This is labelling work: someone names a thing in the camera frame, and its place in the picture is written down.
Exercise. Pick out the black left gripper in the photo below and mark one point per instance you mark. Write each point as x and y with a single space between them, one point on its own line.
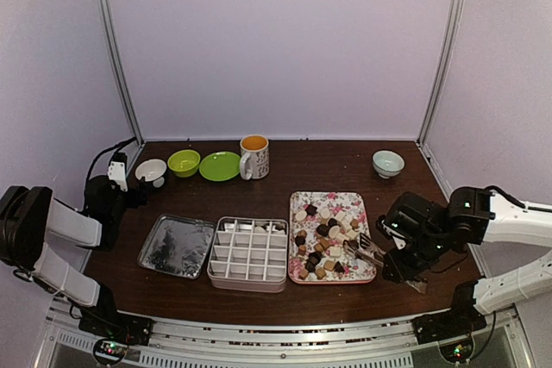
141 199

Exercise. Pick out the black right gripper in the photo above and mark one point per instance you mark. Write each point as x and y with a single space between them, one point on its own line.
401 271

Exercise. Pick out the white oval chocolate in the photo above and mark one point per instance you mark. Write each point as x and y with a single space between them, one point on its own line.
324 212
301 215

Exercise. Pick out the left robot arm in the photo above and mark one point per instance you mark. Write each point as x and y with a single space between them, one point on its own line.
31 217

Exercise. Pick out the pink tin box with dividers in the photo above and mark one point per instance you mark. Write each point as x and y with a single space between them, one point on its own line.
241 259

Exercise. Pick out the floral pink tray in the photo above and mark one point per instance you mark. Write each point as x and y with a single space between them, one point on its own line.
315 240

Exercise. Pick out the aluminium frame post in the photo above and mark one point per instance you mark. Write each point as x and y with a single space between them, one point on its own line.
115 59
451 29

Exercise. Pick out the front aluminium rail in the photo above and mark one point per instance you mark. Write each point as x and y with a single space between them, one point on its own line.
384 343

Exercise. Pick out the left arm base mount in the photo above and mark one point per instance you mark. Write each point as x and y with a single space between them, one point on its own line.
116 332

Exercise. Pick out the dark square chocolate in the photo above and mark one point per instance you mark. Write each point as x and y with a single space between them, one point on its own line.
311 210

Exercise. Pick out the left aluminium frame post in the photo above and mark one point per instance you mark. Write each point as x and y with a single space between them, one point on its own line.
115 59

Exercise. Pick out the tan Sweet chocolate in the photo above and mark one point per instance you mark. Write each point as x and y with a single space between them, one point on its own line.
329 265

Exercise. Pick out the pink bunny tin lid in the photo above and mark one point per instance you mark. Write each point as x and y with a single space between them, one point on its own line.
177 246

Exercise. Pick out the right aluminium frame post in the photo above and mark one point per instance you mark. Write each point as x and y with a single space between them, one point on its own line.
451 29

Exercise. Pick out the green plate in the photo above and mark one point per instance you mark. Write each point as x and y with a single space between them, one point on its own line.
220 166

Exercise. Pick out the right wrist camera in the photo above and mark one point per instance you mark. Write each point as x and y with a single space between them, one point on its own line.
390 234

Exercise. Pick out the pale blue ceramic bowl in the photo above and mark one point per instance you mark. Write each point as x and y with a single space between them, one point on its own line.
387 164

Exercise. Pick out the green bowl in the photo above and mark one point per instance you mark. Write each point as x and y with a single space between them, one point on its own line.
184 163

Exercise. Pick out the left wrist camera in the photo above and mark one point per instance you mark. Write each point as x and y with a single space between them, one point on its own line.
117 170

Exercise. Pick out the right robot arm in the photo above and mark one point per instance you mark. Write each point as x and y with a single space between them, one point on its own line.
486 215

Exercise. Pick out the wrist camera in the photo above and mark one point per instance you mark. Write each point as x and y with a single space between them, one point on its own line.
390 234
117 170

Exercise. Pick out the metal tongs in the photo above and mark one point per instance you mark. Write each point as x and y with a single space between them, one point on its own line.
365 249

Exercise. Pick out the white black bowl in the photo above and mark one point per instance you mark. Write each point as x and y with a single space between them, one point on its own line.
152 173

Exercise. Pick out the white mug with orange inside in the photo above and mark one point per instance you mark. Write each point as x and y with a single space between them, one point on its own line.
254 163

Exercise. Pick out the white oval chocolate upper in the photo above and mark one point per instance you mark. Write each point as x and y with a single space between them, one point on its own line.
324 212

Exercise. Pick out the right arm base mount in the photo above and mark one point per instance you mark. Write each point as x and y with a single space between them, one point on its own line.
453 329

